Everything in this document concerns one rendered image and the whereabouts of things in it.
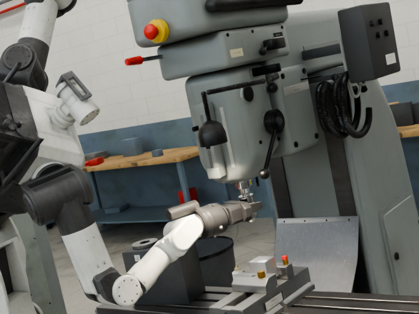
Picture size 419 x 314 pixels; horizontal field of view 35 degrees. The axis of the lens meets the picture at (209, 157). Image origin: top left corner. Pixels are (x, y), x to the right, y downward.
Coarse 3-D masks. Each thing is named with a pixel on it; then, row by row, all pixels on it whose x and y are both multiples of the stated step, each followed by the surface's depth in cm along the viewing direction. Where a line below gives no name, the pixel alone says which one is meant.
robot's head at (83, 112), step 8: (72, 80) 171; (64, 88) 170; (56, 96) 171; (64, 96) 170; (72, 96) 169; (64, 104) 171; (72, 104) 169; (80, 104) 168; (88, 104) 169; (56, 112) 172; (64, 112) 172; (72, 112) 169; (80, 112) 168; (88, 112) 168; (96, 112) 171; (64, 120) 172; (72, 120) 174; (80, 120) 169; (88, 120) 172
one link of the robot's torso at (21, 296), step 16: (0, 240) 199; (16, 240) 195; (0, 256) 193; (16, 256) 194; (0, 272) 186; (16, 272) 195; (0, 288) 186; (16, 288) 197; (0, 304) 188; (16, 304) 190; (32, 304) 196
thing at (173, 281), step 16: (144, 240) 226; (128, 256) 221; (192, 256) 219; (176, 272) 214; (192, 272) 218; (160, 288) 218; (176, 288) 215; (192, 288) 217; (144, 304) 222; (160, 304) 219
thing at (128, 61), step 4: (136, 56) 179; (140, 56) 179; (152, 56) 183; (156, 56) 184; (160, 56) 186; (128, 60) 176; (132, 60) 176; (136, 60) 177; (140, 60) 178; (144, 60) 180; (148, 60) 182; (128, 64) 176; (132, 64) 177; (136, 64) 178
